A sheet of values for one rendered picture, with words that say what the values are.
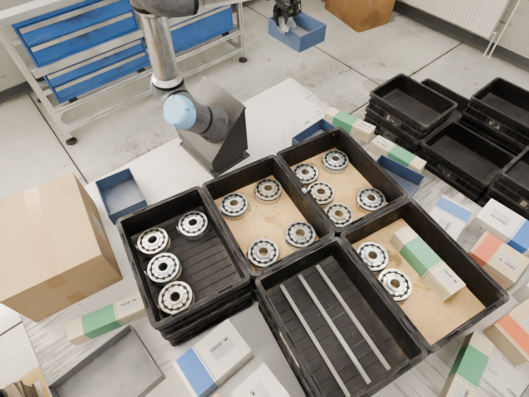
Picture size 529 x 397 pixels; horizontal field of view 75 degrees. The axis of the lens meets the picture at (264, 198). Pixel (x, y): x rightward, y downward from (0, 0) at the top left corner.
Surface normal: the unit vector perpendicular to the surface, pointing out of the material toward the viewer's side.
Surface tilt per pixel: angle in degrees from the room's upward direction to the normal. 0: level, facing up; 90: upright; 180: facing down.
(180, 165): 0
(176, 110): 45
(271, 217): 0
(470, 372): 0
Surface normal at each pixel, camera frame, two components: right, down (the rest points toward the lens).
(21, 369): -0.02, -0.58
